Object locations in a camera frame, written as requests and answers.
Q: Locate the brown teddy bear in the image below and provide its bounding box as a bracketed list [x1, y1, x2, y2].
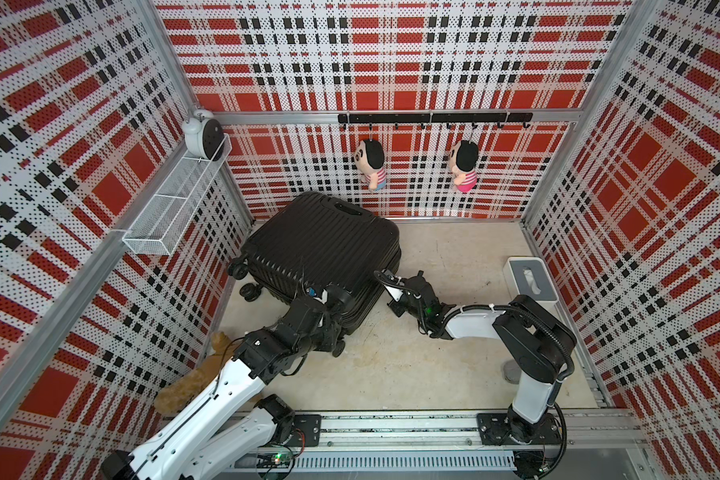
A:
[154, 332, 240, 417]

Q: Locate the hanging plush doll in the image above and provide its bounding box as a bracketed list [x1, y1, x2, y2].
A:
[448, 140, 478, 193]
[353, 139, 386, 191]

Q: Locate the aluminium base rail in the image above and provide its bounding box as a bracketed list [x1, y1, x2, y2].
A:
[149, 409, 649, 480]

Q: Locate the grey flat stone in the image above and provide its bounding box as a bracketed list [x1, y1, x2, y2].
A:
[501, 360, 522, 385]

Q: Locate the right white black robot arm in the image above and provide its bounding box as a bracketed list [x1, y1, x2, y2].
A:
[374, 270, 577, 445]

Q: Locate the white grey tissue box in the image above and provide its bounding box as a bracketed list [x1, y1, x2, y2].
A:
[503, 256, 559, 311]

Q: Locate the black hard-shell suitcase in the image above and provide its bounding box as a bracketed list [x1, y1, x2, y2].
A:
[228, 192, 402, 357]

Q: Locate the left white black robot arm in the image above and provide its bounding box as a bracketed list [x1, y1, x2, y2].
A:
[101, 286, 355, 479]

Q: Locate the left hanging plush doll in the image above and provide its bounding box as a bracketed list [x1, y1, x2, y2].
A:
[353, 139, 386, 191]

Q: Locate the right hanging plush doll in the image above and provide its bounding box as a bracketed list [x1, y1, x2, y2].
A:
[448, 140, 478, 193]

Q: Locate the white wire mesh shelf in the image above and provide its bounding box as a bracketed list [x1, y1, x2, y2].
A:
[123, 133, 232, 256]

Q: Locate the black wall hook rail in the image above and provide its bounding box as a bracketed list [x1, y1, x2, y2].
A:
[337, 112, 534, 125]

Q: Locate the white alarm clock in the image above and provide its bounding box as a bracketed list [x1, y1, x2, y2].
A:
[182, 109, 224, 160]

